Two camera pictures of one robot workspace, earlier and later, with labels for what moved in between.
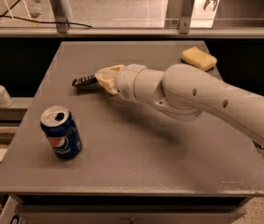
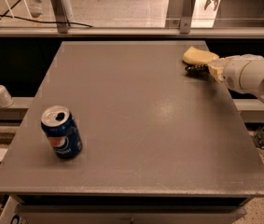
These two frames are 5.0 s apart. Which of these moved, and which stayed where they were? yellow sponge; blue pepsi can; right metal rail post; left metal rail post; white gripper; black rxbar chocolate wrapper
Moved: black rxbar chocolate wrapper; white gripper
Stayed: yellow sponge; right metal rail post; blue pepsi can; left metal rail post
